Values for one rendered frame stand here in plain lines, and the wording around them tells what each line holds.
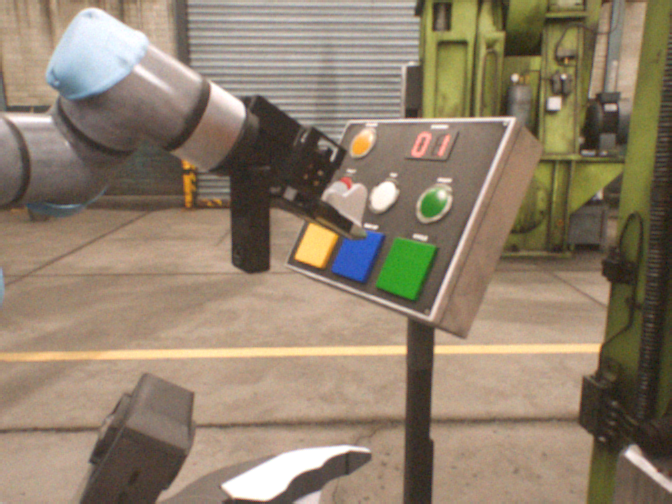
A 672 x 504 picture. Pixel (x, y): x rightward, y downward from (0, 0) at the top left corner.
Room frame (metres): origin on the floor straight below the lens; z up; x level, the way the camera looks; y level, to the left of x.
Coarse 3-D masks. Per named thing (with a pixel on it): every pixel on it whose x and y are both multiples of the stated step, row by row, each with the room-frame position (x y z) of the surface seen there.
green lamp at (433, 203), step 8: (432, 192) 0.72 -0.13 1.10; (440, 192) 0.71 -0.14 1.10; (424, 200) 0.73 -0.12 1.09; (432, 200) 0.72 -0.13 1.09; (440, 200) 0.71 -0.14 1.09; (424, 208) 0.72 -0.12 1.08; (432, 208) 0.71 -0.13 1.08; (440, 208) 0.70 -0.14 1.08; (424, 216) 0.71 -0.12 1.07; (432, 216) 0.70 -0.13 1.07
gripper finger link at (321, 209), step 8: (296, 200) 0.55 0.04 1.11; (304, 200) 0.55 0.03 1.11; (312, 200) 0.54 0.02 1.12; (320, 200) 0.55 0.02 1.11; (304, 208) 0.55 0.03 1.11; (312, 208) 0.54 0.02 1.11; (320, 208) 0.55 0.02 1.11; (328, 208) 0.55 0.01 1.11; (320, 216) 0.56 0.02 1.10; (328, 216) 0.55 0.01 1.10; (336, 216) 0.57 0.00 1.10; (344, 216) 0.58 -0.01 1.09; (336, 224) 0.56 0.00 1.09; (344, 224) 0.57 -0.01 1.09; (352, 224) 0.59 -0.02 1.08
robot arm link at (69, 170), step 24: (24, 120) 0.45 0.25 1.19; (48, 120) 0.47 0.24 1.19; (48, 144) 0.45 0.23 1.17; (72, 144) 0.47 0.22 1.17; (96, 144) 0.47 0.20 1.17; (48, 168) 0.45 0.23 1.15; (72, 168) 0.47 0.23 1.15; (96, 168) 0.48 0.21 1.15; (120, 168) 0.51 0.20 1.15; (48, 192) 0.46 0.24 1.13; (72, 192) 0.48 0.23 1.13; (96, 192) 0.51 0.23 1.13
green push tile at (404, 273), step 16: (400, 240) 0.71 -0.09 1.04; (400, 256) 0.70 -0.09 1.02; (416, 256) 0.68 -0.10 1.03; (432, 256) 0.66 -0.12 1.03; (384, 272) 0.70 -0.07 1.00; (400, 272) 0.68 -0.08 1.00; (416, 272) 0.66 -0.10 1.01; (384, 288) 0.69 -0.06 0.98; (400, 288) 0.67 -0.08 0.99; (416, 288) 0.65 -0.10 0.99
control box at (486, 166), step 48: (384, 144) 0.86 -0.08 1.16; (432, 144) 0.78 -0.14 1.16; (480, 144) 0.71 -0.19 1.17; (528, 144) 0.72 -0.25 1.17; (480, 192) 0.67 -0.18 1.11; (384, 240) 0.74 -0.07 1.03; (432, 240) 0.68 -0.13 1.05; (480, 240) 0.66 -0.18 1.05; (336, 288) 0.82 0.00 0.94; (432, 288) 0.64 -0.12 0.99; (480, 288) 0.67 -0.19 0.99
